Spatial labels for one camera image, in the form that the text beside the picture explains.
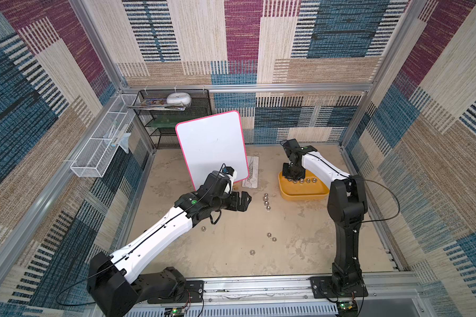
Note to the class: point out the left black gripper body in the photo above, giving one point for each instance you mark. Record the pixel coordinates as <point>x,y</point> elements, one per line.
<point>231,203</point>

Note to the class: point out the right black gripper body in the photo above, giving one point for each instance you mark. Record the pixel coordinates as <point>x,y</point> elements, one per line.
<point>292,168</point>

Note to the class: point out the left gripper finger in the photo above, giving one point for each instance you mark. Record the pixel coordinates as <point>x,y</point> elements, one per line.
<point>245,196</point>
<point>243,205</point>

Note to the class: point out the yellow plastic storage box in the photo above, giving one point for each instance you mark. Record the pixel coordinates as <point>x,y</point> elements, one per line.
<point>294,191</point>

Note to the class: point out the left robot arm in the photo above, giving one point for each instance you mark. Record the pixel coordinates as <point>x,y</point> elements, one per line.
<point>116,282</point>

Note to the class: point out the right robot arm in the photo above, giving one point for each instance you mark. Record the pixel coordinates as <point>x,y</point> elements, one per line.
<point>347,205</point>

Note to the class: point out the white ruler package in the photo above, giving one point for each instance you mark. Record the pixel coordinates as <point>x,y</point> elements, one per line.
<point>252,180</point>

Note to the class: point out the pink framed whiteboard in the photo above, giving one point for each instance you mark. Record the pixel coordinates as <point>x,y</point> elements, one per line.
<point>209,142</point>

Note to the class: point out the white round device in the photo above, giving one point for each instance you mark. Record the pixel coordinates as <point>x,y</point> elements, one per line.
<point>179,98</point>

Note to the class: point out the magazine on shelf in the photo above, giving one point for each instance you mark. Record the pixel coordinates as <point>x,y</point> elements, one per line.
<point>159,105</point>

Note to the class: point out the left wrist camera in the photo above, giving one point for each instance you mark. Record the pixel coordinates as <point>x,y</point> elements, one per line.
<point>230,174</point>

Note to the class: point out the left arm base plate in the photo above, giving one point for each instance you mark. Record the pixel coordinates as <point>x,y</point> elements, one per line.
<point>192,292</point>

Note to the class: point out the black wire shelf rack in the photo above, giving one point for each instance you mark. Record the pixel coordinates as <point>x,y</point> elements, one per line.
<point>160,125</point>

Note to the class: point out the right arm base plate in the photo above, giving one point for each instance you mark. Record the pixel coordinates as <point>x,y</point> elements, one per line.
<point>323,287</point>

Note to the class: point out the white wire wall basket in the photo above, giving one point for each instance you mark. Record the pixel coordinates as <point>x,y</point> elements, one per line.
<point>110,135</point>

